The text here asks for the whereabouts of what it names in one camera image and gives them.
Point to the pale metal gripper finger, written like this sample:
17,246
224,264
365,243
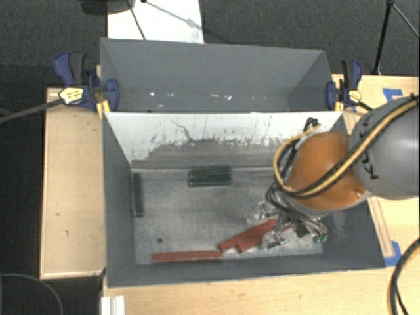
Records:
260,214
277,239

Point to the red-brown flat block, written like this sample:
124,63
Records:
251,244
246,235
187,256

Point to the dark green flat block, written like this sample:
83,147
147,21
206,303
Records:
210,170
138,195
208,181

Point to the grey metal bin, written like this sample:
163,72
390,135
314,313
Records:
210,136

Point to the pale wood flat board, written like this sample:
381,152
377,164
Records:
73,189

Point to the black cylinder on white bracket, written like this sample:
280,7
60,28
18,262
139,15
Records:
311,229

